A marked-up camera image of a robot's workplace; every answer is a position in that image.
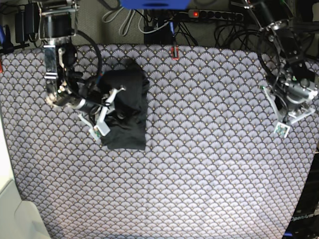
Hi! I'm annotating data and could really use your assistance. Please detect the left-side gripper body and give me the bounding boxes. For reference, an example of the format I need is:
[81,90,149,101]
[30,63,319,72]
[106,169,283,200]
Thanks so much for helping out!
[274,74,319,117]

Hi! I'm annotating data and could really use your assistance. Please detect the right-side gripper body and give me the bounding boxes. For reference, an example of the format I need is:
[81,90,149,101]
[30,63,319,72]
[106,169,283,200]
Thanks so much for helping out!
[46,84,111,120]

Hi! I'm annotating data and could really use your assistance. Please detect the dark grey T-shirt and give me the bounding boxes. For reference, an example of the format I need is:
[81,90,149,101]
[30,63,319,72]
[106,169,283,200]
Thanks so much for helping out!
[98,60,150,150]

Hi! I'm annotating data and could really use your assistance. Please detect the red table clamp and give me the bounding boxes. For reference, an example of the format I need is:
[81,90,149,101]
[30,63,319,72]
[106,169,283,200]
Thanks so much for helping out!
[171,45,179,60]

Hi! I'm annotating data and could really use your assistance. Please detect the fan-patterned tablecloth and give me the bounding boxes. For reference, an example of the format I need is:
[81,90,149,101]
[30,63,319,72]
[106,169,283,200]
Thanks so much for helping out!
[0,45,319,239]

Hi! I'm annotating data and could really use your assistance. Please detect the black power adapter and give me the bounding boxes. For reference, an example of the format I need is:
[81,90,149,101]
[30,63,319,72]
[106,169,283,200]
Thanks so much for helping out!
[14,2,40,43]

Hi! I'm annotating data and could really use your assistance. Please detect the black OpenArm box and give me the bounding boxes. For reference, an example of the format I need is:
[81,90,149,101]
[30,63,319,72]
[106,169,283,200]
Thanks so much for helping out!
[283,152,319,239]

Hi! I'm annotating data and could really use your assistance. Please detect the white plastic bin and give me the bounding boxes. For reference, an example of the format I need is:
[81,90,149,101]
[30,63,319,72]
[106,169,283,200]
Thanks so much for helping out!
[0,180,50,239]

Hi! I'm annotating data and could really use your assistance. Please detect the blue clamp handle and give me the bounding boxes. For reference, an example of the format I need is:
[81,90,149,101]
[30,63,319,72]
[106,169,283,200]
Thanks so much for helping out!
[0,24,14,54]

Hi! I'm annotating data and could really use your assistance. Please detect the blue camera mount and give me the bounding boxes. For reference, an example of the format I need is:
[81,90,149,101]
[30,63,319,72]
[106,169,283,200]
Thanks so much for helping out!
[120,0,190,9]

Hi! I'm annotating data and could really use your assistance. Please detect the black power strip red switch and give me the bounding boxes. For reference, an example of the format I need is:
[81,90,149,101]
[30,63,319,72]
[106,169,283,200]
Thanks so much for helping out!
[188,9,244,21]

